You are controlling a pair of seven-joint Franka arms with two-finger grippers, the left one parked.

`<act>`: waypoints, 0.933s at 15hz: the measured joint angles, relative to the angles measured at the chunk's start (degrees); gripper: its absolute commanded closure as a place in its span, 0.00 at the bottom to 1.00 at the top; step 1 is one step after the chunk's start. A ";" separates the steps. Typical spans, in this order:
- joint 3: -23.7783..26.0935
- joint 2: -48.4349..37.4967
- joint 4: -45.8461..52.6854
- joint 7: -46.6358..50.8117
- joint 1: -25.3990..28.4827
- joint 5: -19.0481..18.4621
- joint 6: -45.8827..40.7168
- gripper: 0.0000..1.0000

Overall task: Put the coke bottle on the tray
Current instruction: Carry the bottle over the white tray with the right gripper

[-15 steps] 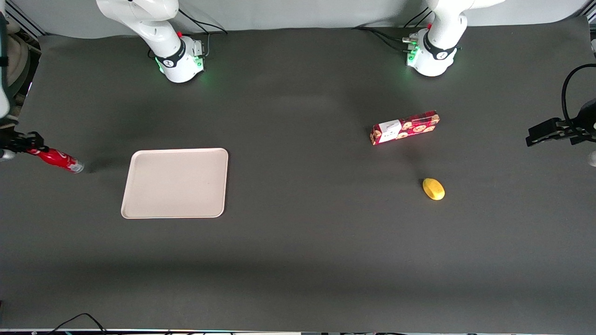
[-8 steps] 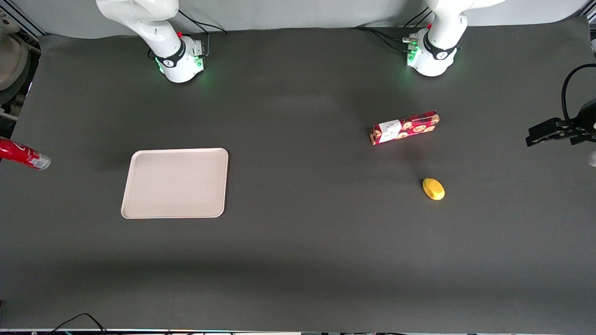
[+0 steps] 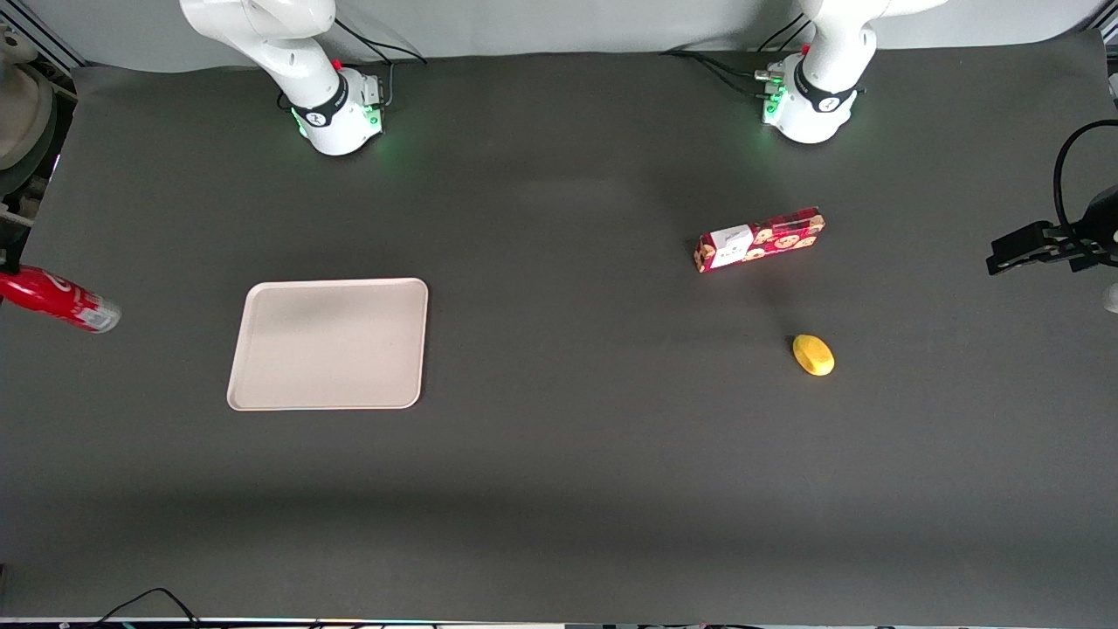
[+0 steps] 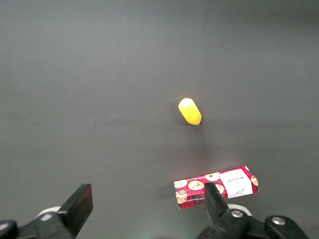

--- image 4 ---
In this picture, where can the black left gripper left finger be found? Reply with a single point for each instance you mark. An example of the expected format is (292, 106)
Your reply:
(77, 206)

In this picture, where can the yellow lemon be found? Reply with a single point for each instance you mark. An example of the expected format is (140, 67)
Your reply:
(190, 111)

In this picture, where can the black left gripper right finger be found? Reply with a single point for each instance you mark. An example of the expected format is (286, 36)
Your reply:
(214, 206)

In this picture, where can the red tartan cookie box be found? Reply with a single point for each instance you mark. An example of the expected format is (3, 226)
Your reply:
(193, 185)

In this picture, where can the dark grey table cloth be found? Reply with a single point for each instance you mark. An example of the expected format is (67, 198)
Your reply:
(99, 87)

